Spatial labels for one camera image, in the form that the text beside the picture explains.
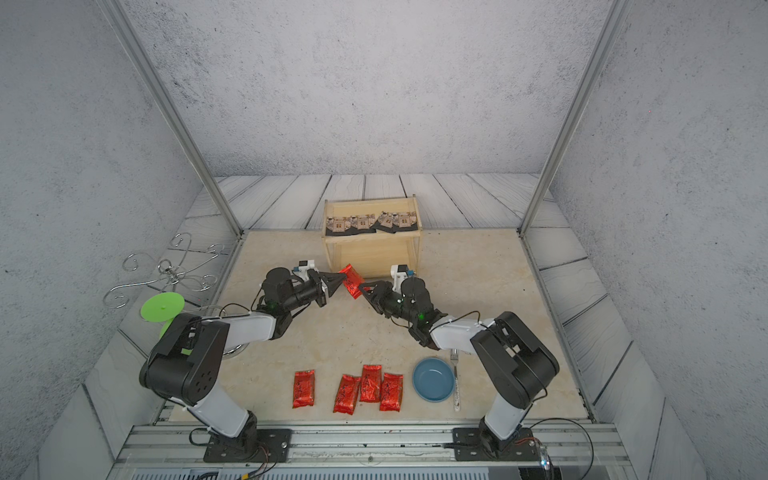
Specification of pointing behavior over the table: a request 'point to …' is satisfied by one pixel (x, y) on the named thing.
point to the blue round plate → (433, 379)
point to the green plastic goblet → (163, 307)
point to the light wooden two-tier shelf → (374, 254)
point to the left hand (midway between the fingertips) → (349, 276)
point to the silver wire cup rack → (180, 265)
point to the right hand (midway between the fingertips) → (359, 290)
